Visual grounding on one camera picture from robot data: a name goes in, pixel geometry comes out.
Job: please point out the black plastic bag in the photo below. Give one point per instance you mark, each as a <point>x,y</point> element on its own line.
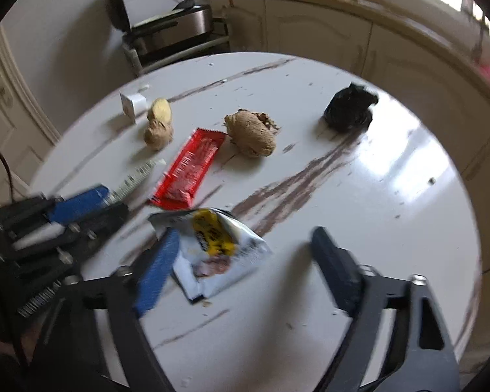
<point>349,108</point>

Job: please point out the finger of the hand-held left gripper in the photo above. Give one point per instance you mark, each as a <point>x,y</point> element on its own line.
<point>100,222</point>
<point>77,205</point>

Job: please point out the white yogurt cup with carton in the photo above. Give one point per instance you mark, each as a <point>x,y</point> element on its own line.
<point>131,102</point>

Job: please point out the small ginger piece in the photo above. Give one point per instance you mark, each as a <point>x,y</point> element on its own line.
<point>159,124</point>

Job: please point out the white panel door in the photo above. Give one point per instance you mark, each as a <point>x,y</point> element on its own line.
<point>8,110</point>

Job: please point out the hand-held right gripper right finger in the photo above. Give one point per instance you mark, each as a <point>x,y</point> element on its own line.
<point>335,265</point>

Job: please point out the red snack wrapper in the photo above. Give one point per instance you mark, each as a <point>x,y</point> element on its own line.
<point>188,167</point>

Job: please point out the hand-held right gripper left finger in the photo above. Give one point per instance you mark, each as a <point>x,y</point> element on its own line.
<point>157,269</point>

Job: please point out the steel electric grill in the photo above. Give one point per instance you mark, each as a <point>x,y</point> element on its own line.
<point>175,24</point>

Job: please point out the white yellow snack wrapper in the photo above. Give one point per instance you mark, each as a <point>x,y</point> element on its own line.
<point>228,253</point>

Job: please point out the clear striped wrapper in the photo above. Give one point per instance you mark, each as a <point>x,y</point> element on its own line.
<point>137,175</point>

